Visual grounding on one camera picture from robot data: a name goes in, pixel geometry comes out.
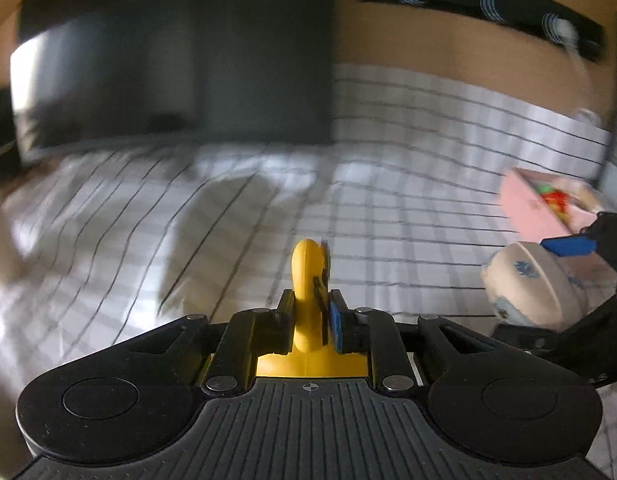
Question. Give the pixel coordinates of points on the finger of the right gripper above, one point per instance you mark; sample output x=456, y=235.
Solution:
x=569, y=246
x=589, y=348

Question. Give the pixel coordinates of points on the beige round pouch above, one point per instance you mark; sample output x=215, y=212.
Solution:
x=527, y=286

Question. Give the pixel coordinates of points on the white checkered tablecloth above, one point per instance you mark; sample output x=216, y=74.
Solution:
x=407, y=198

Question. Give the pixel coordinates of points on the pink cardboard box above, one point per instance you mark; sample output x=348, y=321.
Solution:
x=532, y=218

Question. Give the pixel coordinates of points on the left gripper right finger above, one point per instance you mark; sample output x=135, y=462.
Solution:
x=374, y=335

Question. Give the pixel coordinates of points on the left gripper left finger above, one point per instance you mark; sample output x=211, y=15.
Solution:
x=249, y=335

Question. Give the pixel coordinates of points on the yellow plastic toy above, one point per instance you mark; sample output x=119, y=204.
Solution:
x=313, y=353

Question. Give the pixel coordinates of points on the black power strip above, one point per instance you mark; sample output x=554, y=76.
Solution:
x=483, y=7

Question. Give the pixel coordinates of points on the red strawberry plush toy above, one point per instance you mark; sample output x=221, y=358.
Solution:
x=556, y=200

